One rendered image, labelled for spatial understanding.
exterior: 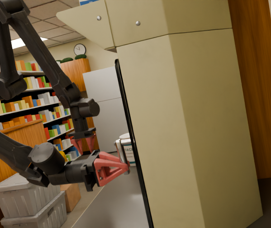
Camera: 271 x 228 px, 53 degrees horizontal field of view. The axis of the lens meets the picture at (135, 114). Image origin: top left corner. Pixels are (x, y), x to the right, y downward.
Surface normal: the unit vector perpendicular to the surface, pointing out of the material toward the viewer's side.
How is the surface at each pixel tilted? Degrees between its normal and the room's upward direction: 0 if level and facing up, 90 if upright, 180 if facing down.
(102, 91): 90
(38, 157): 40
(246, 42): 90
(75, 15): 90
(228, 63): 90
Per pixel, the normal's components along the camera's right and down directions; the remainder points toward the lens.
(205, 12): 0.53, -0.02
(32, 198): 0.97, -0.08
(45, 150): -0.28, -0.66
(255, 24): -0.21, 0.14
